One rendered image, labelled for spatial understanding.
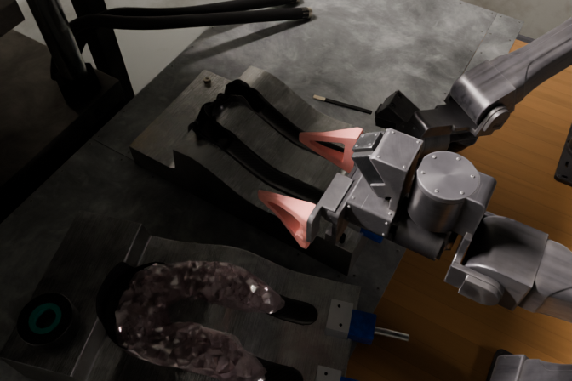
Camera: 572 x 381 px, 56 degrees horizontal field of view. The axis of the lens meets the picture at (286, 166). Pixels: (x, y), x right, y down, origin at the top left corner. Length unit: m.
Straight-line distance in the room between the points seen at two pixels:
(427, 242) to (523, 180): 0.66
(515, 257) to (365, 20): 1.01
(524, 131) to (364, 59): 0.40
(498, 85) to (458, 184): 0.33
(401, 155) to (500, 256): 0.14
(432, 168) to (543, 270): 0.15
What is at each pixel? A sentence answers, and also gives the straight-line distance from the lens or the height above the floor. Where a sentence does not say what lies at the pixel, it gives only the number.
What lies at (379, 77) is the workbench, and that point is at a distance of 1.32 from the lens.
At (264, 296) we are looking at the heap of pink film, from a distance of 0.89.
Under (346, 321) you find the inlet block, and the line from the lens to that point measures 0.88.
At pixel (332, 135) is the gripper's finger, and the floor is 1.22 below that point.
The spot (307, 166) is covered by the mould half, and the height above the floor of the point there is 0.88.
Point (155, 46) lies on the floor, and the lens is 2.68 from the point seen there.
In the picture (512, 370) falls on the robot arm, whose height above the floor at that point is 0.95.
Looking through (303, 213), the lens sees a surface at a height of 1.23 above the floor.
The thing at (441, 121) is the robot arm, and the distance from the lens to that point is 0.81.
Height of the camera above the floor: 1.70
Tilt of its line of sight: 53 degrees down
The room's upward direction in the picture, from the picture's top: straight up
